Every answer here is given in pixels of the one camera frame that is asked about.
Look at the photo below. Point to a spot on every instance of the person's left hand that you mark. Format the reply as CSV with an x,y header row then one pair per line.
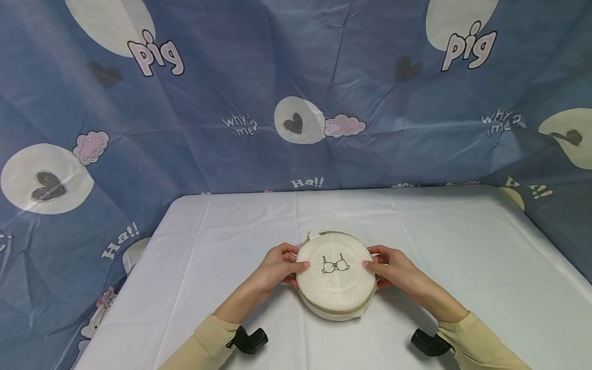
x,y
270,271

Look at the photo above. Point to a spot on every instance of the person's right hand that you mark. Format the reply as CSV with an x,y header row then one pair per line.
x,y
398,272

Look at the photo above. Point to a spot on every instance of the person's right fingers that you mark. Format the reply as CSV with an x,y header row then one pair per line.
x,y
380,284

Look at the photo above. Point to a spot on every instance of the person's right thumb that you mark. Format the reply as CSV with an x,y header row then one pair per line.
x,y
373,267

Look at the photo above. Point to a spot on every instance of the person's left thumb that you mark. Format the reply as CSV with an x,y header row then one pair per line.
x,y
298,267

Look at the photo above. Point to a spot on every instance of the person's right index finger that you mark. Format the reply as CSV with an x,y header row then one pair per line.
x,y
377,250

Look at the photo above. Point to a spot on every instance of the person's left index finger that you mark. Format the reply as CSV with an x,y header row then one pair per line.
x,y
287,248

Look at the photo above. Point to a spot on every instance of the round white mesh laundry bag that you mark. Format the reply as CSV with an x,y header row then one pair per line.
x,y
335,275

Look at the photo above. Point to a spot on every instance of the person's left forearm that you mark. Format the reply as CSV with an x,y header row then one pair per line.
x,y
217,334

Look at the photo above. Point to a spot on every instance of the person's right forearm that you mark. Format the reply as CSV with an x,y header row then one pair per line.
x,y
467,334

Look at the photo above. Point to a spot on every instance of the black wrist band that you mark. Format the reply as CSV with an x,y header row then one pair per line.
x,y
431,343
248,340

